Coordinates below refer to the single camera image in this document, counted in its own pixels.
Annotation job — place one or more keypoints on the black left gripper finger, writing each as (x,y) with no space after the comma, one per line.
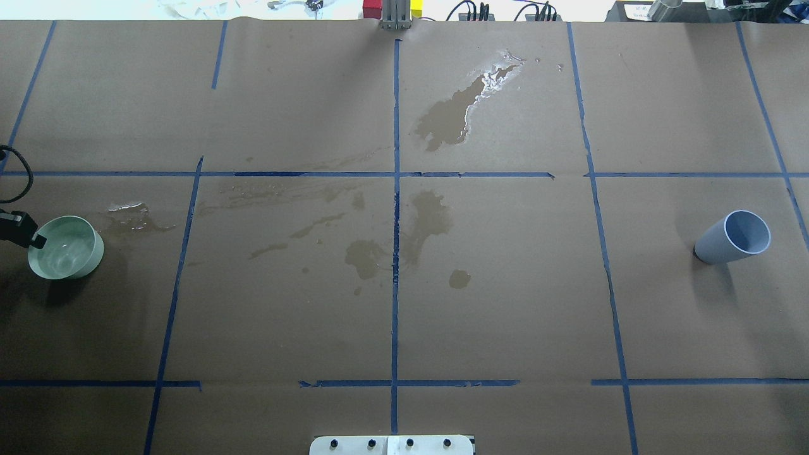
(20,229)

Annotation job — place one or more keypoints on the mint green bowl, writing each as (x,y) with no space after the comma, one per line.
(73,249)

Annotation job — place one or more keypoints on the light blue plastic cup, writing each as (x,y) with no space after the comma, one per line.
(738,235)

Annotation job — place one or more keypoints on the red cube block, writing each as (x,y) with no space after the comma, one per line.
(372,9)

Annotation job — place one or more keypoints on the yellow cube block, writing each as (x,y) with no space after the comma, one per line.
(416,8)

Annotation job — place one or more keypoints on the brown paper table cover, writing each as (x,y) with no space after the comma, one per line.
(323,228)

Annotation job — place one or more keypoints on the black power strip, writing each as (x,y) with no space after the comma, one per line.
(468,11)
(543,12)

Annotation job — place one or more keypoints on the silver metal cylinder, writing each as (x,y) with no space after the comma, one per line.
(661,11)

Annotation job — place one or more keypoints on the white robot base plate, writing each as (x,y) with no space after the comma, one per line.
(394,444)

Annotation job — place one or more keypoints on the aluminium frame post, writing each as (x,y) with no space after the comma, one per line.
(396,15)

